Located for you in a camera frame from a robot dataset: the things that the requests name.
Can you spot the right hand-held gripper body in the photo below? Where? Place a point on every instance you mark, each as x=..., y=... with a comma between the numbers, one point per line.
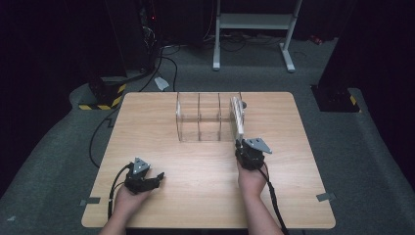
x=253, y=158

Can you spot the person's right hand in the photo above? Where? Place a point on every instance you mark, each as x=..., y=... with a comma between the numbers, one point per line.
x=252, y=182

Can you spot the dark computer tower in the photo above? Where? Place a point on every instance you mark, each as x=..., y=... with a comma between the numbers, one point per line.
x=148, y=36

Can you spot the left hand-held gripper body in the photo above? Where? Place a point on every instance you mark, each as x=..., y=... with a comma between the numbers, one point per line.
x=137, y=181

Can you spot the round table grommet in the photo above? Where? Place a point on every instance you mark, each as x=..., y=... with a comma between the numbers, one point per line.
x=244, y=105

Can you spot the small grey floor tape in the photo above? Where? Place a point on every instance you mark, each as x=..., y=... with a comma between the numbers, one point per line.
x=11, y=218

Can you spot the white metal stand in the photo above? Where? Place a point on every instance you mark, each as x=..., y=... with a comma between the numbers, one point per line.
x=254, y=21

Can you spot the small red object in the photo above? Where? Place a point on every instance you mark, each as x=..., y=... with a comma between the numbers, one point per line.
x=315, y=39

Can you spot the green leaf picture book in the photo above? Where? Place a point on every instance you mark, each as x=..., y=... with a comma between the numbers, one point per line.
x=237, y=117

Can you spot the black yellow striped base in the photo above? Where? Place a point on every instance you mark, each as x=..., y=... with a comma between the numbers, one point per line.
x=336, y=99
x=104, y=94

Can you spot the person's left hand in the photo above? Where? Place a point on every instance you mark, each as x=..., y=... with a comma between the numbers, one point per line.
x=127, y=202

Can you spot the clear acrylic divider rack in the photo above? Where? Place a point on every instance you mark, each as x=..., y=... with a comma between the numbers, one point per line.
x=202, y=129

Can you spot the grey tape piece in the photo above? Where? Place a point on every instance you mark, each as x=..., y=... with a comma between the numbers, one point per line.
x=325, y=197
x=90, y=201

